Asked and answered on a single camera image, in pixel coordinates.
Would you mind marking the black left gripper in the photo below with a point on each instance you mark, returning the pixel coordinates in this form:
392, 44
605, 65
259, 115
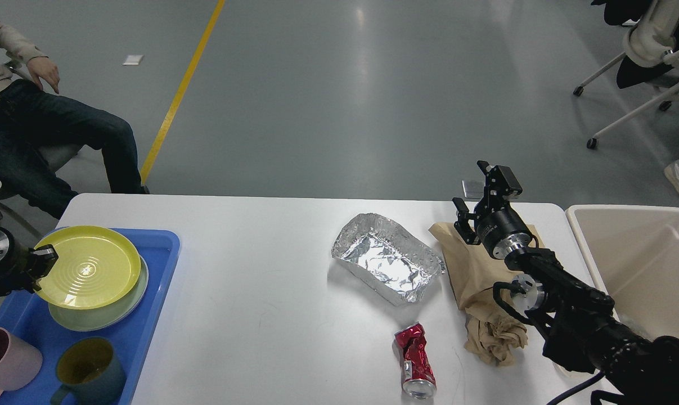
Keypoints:
22, 268

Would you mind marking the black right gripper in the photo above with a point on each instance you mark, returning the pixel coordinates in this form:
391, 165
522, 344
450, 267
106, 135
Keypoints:
497, 225

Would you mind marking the yellow plastic plate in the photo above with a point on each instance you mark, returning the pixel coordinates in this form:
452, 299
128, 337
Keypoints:
96, 267

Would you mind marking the dark teal mug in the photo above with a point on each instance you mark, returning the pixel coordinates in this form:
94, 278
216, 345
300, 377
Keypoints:
91, 372

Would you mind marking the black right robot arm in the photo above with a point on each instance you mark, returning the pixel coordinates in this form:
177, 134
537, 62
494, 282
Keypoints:
576, 320

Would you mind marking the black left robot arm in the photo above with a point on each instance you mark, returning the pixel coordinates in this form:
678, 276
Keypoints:
22, 268

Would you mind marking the person's bare hand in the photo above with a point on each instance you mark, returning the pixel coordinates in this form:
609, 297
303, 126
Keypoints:
44, 70

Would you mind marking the metal floor plate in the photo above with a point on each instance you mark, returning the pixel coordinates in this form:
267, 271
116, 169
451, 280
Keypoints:
473, 190

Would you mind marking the blue plastic tray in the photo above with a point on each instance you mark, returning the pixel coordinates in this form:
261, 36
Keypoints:
27, 316

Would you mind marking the pale green plate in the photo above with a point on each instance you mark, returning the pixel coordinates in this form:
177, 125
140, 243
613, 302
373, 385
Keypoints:
99, 318

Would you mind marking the grey chair under person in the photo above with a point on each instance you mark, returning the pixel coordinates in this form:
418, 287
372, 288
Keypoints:
56, 157

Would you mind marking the aluminium foil tray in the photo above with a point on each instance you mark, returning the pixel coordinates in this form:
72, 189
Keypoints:
387, 258

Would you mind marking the pink mug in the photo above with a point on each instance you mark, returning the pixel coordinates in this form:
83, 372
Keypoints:
20, 362

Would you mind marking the crumpled brown paper bag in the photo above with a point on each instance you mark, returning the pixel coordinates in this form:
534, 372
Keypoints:
492, 334

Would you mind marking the seated person in jeans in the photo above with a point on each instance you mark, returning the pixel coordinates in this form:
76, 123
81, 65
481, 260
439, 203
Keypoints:
31, 118

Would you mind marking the beige plastic bin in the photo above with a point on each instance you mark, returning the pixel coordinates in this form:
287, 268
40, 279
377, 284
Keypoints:
632, 254

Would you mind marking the crushed red soda can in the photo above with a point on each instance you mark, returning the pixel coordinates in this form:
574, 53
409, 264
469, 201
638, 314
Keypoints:
418, 380

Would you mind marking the white office chair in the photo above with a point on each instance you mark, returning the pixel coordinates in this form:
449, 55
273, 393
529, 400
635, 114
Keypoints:
649, 43

